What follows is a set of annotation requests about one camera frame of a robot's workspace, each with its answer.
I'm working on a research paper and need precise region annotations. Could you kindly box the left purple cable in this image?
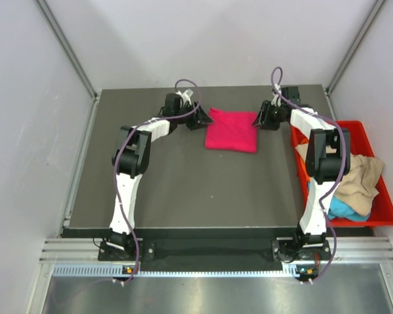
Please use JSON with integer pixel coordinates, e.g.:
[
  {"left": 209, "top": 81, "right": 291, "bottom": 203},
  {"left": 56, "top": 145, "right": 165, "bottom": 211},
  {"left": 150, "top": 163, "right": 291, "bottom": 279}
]
[{"left": 113, "top": 78, "right": 203, "bottom": 284}]

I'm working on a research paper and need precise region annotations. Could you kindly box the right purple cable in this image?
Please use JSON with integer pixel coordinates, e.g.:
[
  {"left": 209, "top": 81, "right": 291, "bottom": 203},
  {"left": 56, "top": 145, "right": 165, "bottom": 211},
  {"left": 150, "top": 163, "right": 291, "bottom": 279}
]
[{"left": 270, "top": 67, "right": 347, "bottom": 285}]

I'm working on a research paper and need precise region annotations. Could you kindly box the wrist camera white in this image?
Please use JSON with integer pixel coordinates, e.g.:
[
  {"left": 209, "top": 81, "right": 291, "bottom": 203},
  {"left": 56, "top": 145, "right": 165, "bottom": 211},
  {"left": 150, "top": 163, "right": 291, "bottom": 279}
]
[
  {"left": 177, "top": 89, "right": 193, "bottom": 105},
  {"left": 271, "top": 84, "right": 282, "bottom": 107}
]

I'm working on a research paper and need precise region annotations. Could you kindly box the orange t shirt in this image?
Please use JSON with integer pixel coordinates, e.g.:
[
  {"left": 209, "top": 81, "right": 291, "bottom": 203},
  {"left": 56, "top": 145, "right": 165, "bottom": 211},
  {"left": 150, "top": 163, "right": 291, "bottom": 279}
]
[{"left": 296, "top": 139, "right": 310, "bottom": 182}]

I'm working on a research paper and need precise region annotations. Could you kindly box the slotted cable duct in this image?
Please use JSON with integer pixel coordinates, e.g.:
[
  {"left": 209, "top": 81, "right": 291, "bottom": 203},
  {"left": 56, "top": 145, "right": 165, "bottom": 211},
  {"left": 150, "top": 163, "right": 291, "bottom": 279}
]
[{"left": 52, "top": 264, "right": 313, "bottom": 279}]

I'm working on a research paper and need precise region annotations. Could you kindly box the aluminium frame rail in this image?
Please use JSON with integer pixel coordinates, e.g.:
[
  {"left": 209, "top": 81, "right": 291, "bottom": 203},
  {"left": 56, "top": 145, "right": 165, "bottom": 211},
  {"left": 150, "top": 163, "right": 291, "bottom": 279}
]
[{"left": 39, "top": 237, "right": 393, "bottom": 264}]

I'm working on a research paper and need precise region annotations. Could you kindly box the pink t shirt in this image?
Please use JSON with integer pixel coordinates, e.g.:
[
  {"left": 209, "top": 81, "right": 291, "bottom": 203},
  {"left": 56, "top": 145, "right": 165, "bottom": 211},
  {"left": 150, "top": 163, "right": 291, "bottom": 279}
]
[{"left": 205, "top": 108, "right": 257, "bottom": 154}]

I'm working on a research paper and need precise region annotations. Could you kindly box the blue t shirt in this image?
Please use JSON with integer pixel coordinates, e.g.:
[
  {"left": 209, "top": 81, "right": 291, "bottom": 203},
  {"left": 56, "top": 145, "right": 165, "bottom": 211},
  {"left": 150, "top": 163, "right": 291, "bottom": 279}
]
[{"left": 318, "top": 180, "right": 379, "bottom": 222}]

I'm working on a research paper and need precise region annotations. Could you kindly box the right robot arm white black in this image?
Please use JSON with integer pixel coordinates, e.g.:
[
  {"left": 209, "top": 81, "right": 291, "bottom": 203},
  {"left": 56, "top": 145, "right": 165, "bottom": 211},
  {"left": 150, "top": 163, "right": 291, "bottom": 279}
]
[{"left": 252, "top": 84, "right": 350, "bottom": 259}]

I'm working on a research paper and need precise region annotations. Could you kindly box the beige t shirt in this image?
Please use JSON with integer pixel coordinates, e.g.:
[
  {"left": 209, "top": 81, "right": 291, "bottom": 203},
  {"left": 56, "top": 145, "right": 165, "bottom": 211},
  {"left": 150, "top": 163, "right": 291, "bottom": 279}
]
[{"left": 295, "top": 140, "right": 384, "bottom": 222}]

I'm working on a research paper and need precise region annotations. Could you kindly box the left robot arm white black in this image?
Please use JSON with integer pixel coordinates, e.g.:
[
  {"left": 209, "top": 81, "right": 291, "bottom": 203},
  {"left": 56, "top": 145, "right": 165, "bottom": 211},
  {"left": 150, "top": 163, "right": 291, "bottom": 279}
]
[{"left": 109, "top": 89, "right": 214, "bottom": 260}]

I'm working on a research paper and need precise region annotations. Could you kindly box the purple cable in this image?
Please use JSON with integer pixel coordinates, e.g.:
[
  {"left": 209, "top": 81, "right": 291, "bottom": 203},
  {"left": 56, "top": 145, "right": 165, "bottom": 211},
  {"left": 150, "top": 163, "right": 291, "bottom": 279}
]
[
  {"left": 270, "top": 67, "right": 347, "bottom": 285},
  {"left": 113, "top": 78, "right": 203, "bottom": 284}
]

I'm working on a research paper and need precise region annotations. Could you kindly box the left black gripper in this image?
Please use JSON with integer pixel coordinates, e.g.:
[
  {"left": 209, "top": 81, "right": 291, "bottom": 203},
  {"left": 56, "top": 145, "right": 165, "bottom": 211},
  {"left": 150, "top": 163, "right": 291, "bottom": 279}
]
[{"left": 174, "top": 100, "right": 213, "bottom": 130}]

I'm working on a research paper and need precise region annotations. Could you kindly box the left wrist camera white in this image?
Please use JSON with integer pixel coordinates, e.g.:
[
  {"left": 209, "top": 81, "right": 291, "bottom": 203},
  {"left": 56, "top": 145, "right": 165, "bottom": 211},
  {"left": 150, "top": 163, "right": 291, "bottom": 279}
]
[{"left": 177, "top": 89, "right": 193, "bottom": 105}]

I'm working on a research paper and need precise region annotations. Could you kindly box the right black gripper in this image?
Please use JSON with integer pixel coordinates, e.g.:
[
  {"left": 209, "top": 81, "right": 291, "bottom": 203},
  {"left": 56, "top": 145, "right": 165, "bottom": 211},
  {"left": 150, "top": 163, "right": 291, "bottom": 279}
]
[{"left": 252, "top": 101, "right": 284, "bottom": 131}]

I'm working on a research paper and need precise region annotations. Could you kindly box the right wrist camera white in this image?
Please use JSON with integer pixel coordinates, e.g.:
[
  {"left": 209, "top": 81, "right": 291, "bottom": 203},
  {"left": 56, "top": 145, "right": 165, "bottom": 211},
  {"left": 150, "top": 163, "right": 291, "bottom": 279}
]
[{"left": 271, "top": 84, "right": 282, "bottom": 107}]

